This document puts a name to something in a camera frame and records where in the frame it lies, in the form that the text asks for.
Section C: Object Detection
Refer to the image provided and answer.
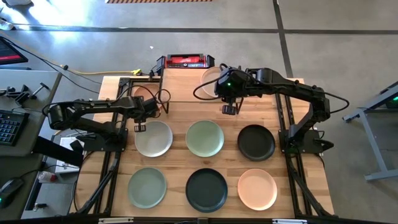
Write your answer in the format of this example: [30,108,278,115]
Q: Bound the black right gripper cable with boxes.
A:
[192,63,228,101]

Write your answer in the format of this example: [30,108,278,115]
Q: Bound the orange plate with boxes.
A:
[132,84,163,110]

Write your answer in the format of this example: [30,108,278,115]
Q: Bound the grey metal table frame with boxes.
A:
[341,91,398,182]

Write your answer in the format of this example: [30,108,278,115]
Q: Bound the wooden shelf with black legs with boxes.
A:
[158,65,245,115]

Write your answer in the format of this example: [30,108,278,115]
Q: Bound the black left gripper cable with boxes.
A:
[123,83,172,108]

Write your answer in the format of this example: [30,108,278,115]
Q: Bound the clear plastic bottle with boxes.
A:
[37,170,59,184]

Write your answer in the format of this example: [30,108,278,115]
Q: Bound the black computer monitor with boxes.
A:
[0,36,29,66]

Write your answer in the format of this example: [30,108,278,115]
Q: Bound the sage green plate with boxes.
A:
[127,167,168,209]

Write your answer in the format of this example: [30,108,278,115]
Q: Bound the black floor cable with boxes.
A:
[0,36,101,94]

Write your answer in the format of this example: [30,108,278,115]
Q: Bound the white box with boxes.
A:
[55,136,80,175]

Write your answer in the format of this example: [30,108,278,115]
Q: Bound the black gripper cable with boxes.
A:
[192,63,228,101]
[123,83,172,108]

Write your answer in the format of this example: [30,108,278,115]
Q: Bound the pale beige plate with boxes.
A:
[200,66,223,100]

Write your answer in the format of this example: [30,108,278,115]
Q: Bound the peach plate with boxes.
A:
[237,168,278,212]

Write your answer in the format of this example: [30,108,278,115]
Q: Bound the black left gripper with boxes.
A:
[132,96,161,133]

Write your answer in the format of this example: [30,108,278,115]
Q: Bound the black desk clamp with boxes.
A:
[0,82,50,105]

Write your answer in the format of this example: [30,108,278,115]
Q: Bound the red and black power box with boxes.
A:
[156,53,216,70]

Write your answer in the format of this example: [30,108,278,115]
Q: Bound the dark green plate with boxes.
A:
[185,168,229,213]

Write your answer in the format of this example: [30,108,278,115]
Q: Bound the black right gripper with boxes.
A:
[215,67,251,116]

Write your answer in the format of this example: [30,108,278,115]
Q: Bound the grey desk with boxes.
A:
[0,68,63,220]

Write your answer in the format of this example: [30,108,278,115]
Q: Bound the yellow cable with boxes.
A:
[60,64,143,77]

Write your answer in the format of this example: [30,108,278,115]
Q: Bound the silver metal bracket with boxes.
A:
[98,217,134,224]
[272,218,308,224]

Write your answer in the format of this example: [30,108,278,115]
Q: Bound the light green plate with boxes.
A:
[185,119,225,158]

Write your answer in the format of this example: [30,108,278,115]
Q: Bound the black computer mouse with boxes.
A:
[0,177,24,208]

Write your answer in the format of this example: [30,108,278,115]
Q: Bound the black keyboard with lit keys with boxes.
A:
[0,109,31,147]

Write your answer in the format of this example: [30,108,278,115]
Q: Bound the black plate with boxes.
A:
[237,124,276,162]

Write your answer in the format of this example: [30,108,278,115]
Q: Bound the black aluminium table frame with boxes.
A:
[70,76,336,218]

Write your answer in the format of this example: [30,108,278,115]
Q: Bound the white plate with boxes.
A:
[134,120,174,158]

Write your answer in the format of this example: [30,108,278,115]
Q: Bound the black device with green light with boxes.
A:
[379,81,398,110]

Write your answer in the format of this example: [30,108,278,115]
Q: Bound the black slanted panel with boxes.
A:
[32,135,85,167]

